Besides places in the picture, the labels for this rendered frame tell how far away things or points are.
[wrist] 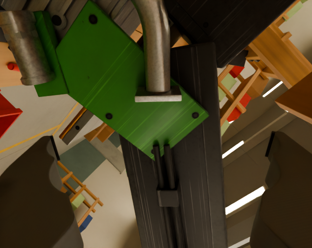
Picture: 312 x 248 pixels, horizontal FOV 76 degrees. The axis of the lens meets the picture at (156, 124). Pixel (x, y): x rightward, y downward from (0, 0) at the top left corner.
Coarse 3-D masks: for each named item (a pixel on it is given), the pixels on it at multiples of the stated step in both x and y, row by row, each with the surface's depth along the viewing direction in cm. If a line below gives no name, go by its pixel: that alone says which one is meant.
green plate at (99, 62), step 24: (72, 24) 24; (96, 24) 23; (72, 48) 25; (96, 48) 25; (120, 48) 25; (72, 72) 26; (96, 72) 26; (120, 72) 26; (144, 72) 26; (72, 96) 28; (96, 96) 28; (120, 96) 27; (120, 120) 29; (144, 120) 29; (168, 120) 29; (192, 120) 29; (144, 144) 31
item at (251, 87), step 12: (228, 72) 348; (240, 72) 362; (228, 84) 344; (240, 84) 418; (252, 84) 370; (264, 84) 386; (228, 96) 334; (240, 96) 335; (252, 96) 379; (228, 108) 318; (240, 108) 335; (228, 120) 347
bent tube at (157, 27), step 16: (144, 0) 19; (160, 0) 20; (144, 16) 20; (160, 16) 20; (144, 32) 21; (160, 32) 21; (144, 48) 22; (160, 48) 21; (160, 64) 22; (160, 80) 23; (144, 96) 23; (160, 96) 23; (176, 96) 23
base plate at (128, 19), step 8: (128, 0) 64; (128, 8) 68; (120, 16) 68; (128, 16) 73; (136, 16) 78; (120, 24) 73; (128, 24) 78; (136, 24) 84; (0, 32) 38; (128, 32) 84; (0, 40) 39
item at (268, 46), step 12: (264, 36) 87; (276, 36) 86; (252, 48) 95; (264, 48) 89; (276, 48) 88; (288, 48) 87; (264, 60) 94; (276, 60) 89; (288, 60) 88; (276, 72) 94; (288, 72) 89; (300, 72) 88; (288, 84) 92
